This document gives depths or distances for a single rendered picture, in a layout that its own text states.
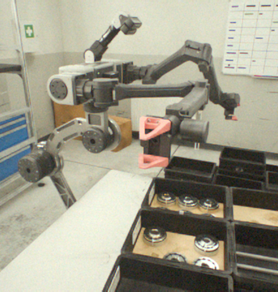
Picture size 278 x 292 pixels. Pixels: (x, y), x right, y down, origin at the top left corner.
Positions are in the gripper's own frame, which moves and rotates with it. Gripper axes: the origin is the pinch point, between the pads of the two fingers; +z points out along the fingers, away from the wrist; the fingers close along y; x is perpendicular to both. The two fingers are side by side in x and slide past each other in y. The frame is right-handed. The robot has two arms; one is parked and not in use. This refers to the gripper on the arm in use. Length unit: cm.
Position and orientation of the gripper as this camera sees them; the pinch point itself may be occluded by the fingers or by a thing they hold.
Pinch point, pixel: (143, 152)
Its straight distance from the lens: 57.4
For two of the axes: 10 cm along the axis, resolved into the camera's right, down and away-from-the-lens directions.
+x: -9.3, -1.6, 3.3
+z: -3.7, 3.5, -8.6
